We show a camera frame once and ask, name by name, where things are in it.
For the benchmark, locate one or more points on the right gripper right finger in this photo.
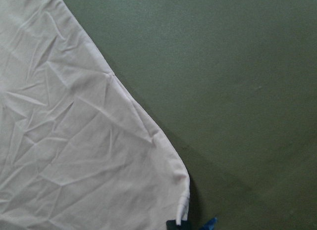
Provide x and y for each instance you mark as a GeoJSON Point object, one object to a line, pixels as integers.
{"type": "Point", "coordinates": [185, 225]}

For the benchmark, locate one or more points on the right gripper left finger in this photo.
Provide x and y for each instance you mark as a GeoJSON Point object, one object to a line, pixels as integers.
{"type": "Point", "coordinates": [171, 225]}

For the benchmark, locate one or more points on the pink snoopy t-shirt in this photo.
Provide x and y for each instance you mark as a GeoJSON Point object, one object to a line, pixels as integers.
{"type": "Point", "coordinates": [77, 151]}

